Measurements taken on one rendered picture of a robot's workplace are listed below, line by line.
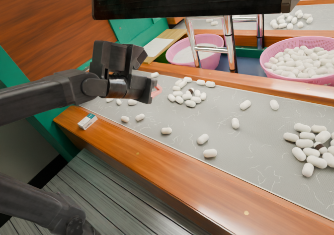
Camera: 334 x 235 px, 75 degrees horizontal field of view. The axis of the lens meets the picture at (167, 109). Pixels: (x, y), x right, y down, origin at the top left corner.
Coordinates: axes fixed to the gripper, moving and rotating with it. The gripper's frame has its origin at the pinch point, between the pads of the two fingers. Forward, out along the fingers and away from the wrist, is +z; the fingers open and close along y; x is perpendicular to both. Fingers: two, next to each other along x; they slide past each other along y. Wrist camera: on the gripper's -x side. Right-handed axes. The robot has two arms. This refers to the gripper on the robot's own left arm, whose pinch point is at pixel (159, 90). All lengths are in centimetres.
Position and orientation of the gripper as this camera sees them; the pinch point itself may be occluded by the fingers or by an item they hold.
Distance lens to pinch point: 65.3
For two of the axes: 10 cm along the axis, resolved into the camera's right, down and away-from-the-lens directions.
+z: 6.4, -0.2, 7.6
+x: -1.7, 9.7, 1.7
